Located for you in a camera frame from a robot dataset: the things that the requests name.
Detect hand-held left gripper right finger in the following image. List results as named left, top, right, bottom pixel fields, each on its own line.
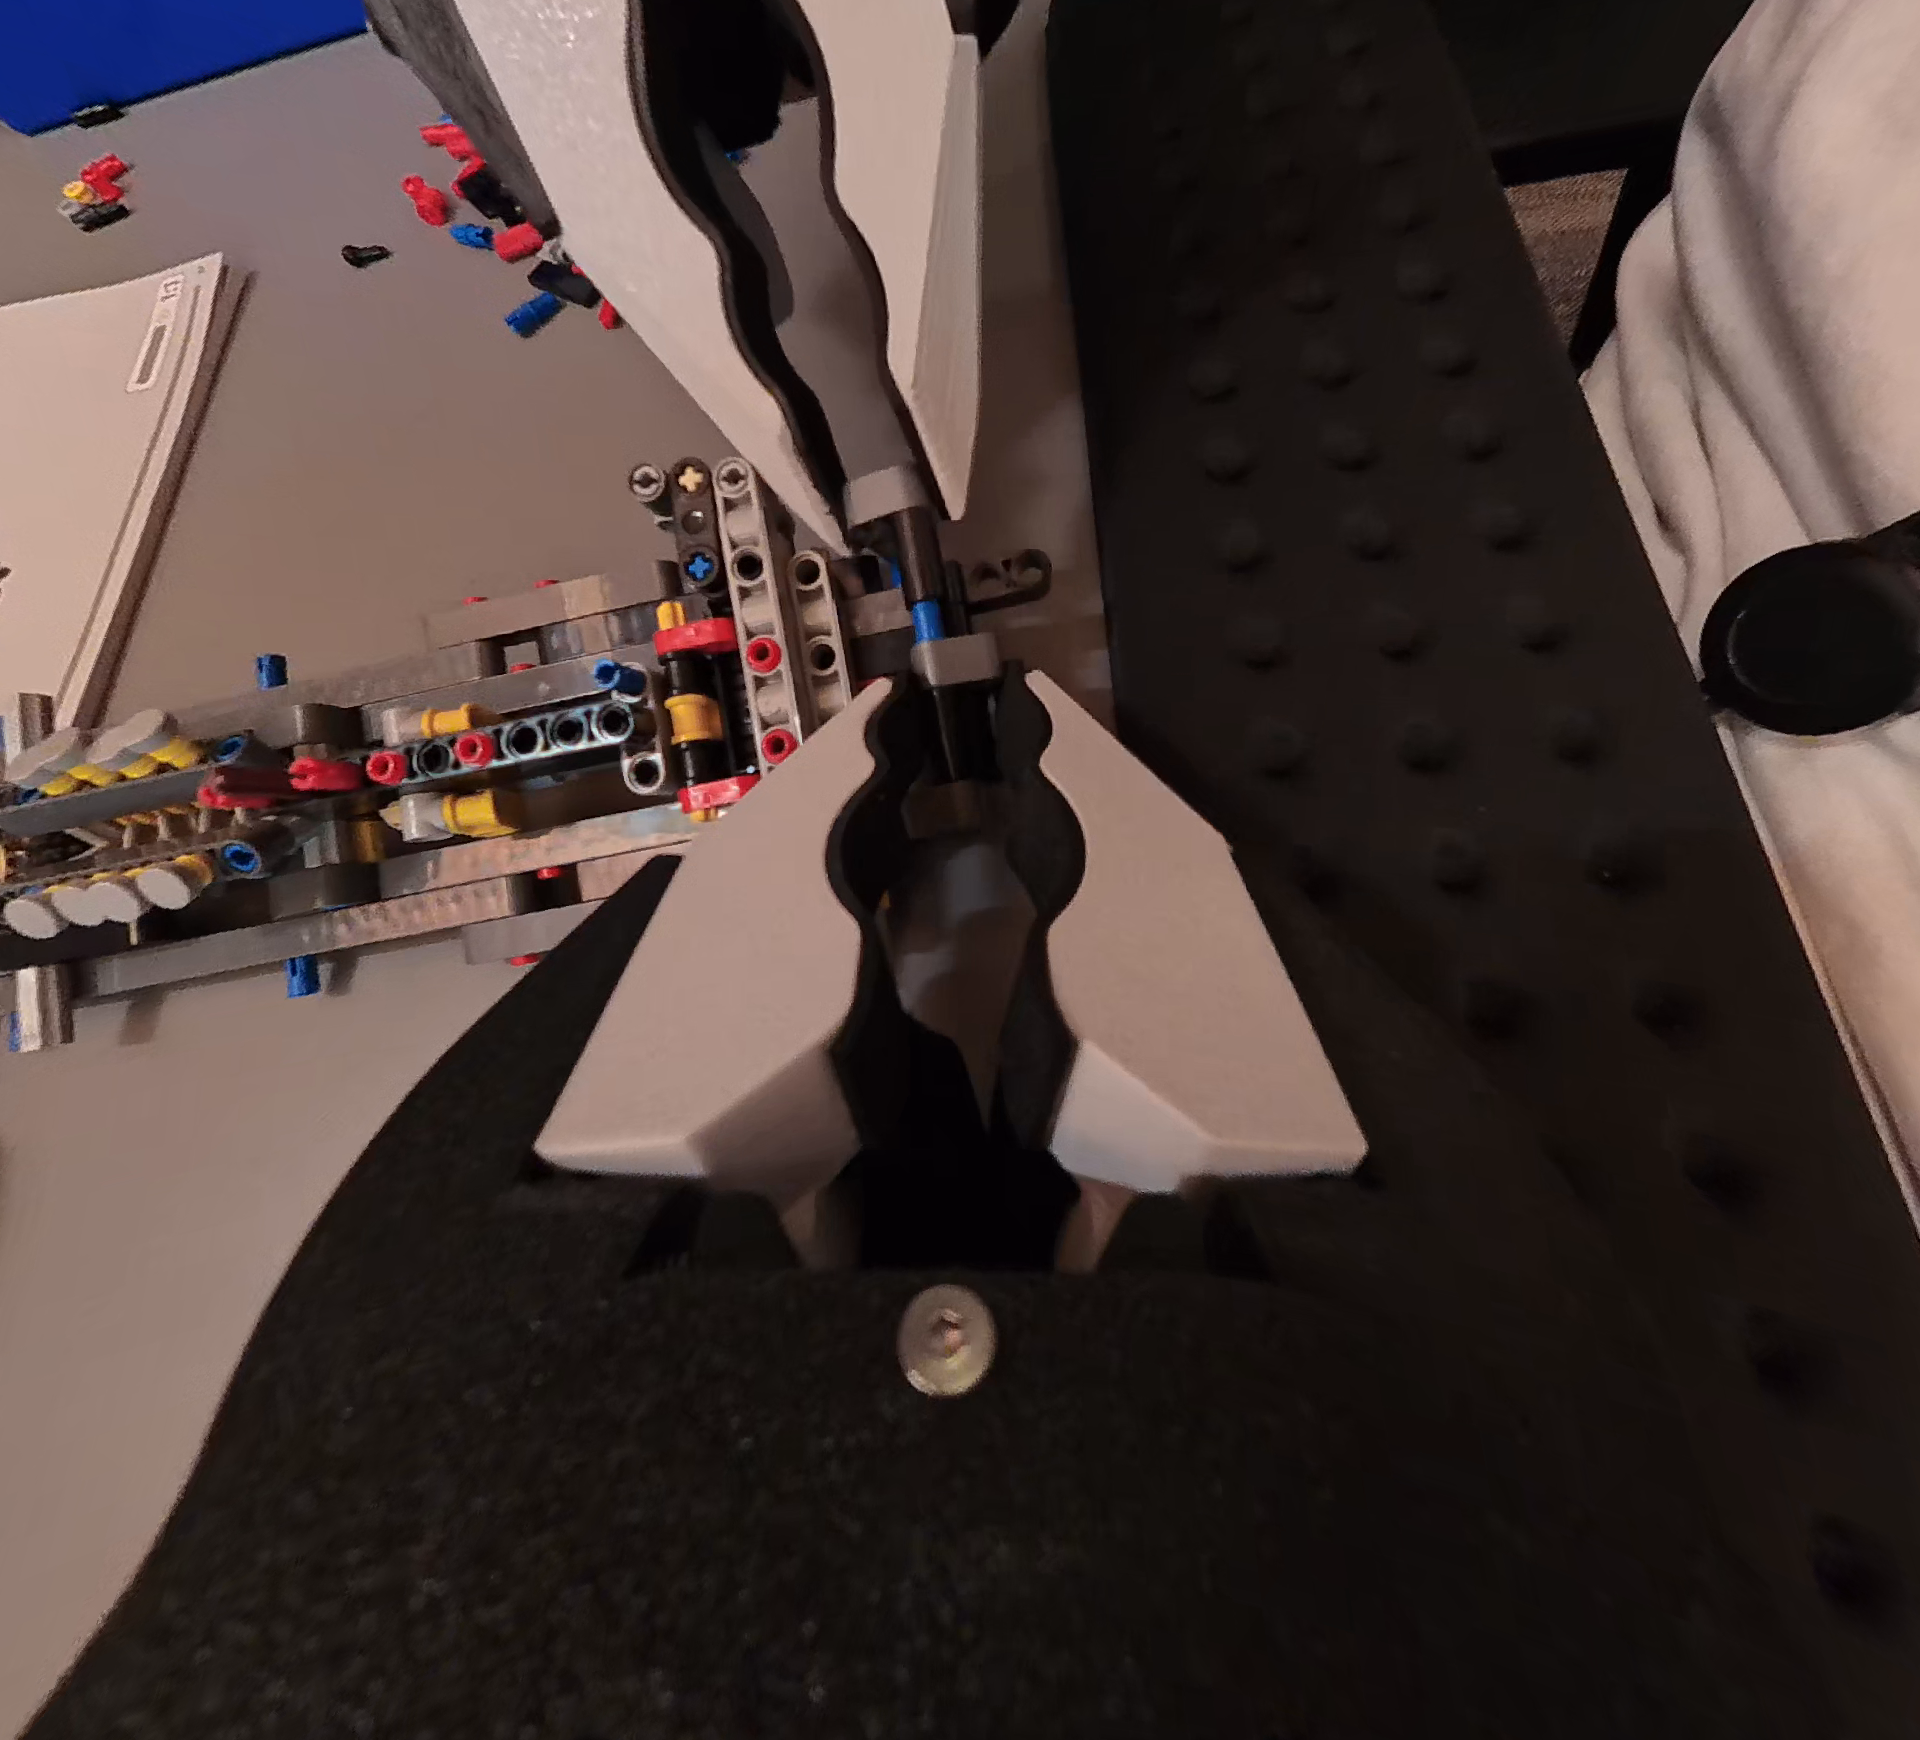
left=997, top=664, right=1371, bottom=1268

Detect grey lego car chassis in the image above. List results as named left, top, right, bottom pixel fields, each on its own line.
left=0, top=457, right=1056, bottom=1053

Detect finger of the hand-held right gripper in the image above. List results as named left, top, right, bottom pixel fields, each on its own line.
left=704, top=0, right=990, bottom=522
left=403, top=0, right=859, bottom=560

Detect black chair frame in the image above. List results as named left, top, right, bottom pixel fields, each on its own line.
left=1409, top=0, right=1838, bottom=373

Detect black round disc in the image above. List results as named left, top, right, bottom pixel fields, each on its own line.
left=1697, top=539, right=1920, bottom=736

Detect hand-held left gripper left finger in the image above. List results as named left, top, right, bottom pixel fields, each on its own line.
left=535, top=673, right=903, bottom=1268

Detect person in white shirt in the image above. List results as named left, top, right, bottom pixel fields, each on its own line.
left=1581, top=0, right=1920, bottom=1233

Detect black dotted pad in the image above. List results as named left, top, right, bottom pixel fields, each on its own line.
left=1047, top=0, right=1920, bottom=1740

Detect lego instruction booklet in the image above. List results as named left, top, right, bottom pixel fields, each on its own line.
left=0, top=255, right=251, bottom=736

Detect pile of small lego pieces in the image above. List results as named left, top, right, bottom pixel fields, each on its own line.
left=394, top=110, right=627, bottom=340

